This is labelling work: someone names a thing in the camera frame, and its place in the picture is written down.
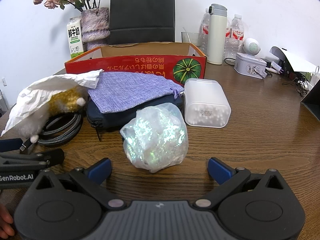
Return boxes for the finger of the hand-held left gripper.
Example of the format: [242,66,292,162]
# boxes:
[0,138,23,153]
[0,148,65,172]

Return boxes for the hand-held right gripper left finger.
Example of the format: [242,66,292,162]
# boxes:
[31,157,125,209]

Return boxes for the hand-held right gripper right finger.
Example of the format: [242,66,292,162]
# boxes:
[196,157,288,209]

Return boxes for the navy zip pouch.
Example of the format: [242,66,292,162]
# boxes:
[86,90,186,141]

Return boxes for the iridescent plastic bag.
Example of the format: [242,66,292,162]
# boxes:
[120,102,188,174]

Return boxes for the brown white plush toy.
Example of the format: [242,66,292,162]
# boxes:
[18,85,89,143]

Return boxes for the red cardboard box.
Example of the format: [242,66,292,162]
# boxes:
[64,42,208,84]

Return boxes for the wooden desktop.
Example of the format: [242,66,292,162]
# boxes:
[0,47,320,240]

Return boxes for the person's left hand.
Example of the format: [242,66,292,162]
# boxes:
[0,202,15,237]

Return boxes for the translucent cotton swab box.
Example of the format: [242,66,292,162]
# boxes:
[183,78,232,129]

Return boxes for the white tissue box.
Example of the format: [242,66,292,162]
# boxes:
[233,52,268,80]

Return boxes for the white green milk carton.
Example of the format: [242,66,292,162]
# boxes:
[66,16,84,60]

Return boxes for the white round speaker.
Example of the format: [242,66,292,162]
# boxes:
[243,37,261,56]

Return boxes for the white folded paper sheet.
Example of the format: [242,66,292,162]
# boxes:
[269,46,318,74]

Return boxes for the white thermos flask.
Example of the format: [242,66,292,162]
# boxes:
[207,3,228,65]

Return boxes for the white paper bag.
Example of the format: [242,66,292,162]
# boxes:
[309,66,320,86]

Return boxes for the clear glass cup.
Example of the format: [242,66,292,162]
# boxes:
[181,31,203,48]

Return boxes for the clear water bottle red label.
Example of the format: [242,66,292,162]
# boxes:
[200,8,212,53]
[231,13,244,61]

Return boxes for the purple textured vase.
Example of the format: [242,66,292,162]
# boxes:
[80,7,111,52]

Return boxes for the purple fabric drawstring bag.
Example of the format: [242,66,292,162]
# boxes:
[88,71,185,114]

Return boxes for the black standing frame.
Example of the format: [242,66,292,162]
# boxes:
[300,83,320,123]

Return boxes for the tangled thin cables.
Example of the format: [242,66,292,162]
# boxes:
[282,76,311,96]

